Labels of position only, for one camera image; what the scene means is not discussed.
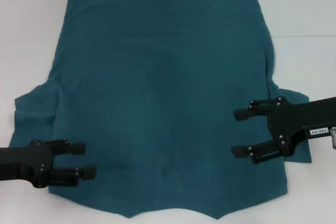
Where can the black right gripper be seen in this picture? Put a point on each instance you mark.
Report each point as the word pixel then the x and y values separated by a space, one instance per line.
pixel 294 119

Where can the teal blue t-shirt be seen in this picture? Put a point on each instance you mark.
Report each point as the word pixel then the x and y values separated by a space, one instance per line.
pixel 162 82

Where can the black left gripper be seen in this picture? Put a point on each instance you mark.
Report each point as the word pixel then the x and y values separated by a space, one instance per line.
pixel 26 163

